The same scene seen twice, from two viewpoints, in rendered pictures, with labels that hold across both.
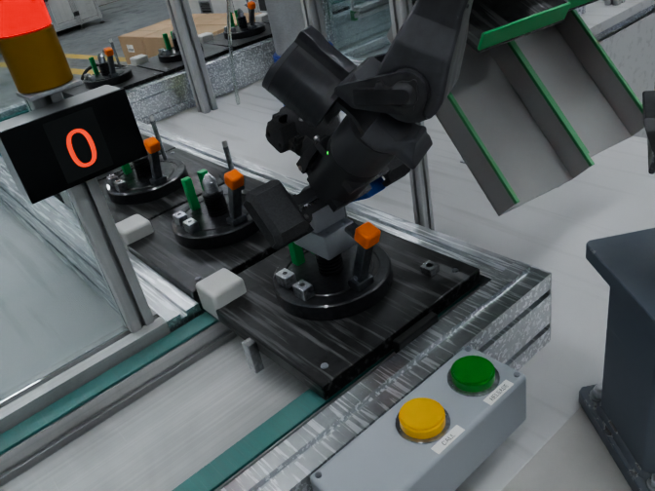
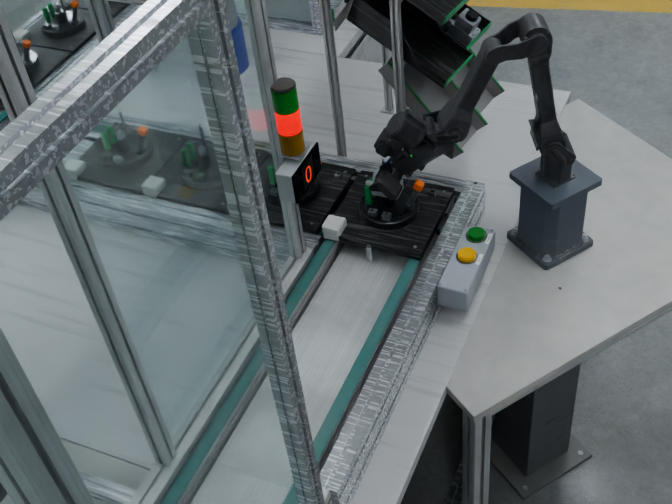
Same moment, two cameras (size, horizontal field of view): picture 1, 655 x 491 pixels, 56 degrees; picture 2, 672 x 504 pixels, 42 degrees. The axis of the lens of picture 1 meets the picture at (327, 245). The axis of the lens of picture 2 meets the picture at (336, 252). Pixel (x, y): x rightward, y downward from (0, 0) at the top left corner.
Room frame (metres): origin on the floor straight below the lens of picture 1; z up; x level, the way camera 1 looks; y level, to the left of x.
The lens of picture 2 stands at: (-0.73, 0.82, 2.33)
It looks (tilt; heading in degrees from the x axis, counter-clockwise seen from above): 43 degrees down; 333
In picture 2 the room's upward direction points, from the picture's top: 8 degrees counter-clockwise
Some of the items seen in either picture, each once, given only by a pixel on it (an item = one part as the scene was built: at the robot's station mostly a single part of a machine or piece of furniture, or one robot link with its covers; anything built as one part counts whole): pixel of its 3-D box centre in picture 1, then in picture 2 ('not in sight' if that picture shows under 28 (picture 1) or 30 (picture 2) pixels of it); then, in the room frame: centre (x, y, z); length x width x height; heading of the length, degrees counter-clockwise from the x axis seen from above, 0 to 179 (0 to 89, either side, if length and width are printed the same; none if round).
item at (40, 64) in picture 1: (35, 57); (291, 139); (0.59, 0.22, 1.28); 0.05 x 0.05 x 0.05
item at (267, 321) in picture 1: (335, 288); (389, 212); (0.60, 0.00, 0.96); 0.24 x 0.24 x 0.02; 35
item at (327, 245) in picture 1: (314, 214); (382, 179); (0.61, 0.01, 1.06); 0.08 x 0.04 x 0.07; 35
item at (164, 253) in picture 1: (213, 198); (289, 175); (0.81, 0.15, 1.01); 0.24 x 0.24 x 0.13; 35
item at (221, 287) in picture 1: (222, 293); (334, 228); (0.63, 0.14, 0.97); 0.05 x 0.05 x 0.04; 35
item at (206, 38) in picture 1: (242, 20); not in sight; (2.14, 0.13, 1.01); 0.24 x 0.24 x 0.13; 35
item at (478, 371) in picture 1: (473, 376); (476, 235); (0.42, -0.11, 0.96); 0.04 x 0.04 x 0.02
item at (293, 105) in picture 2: not in sight; (284, 97); (0.59, 0.22, 1.38); 0.05 x 0.05 x 0.05
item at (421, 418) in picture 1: (422, 421); (466, 256); (0.38, -0.05, 0.96); 0.04 x 0.04 x 0.02
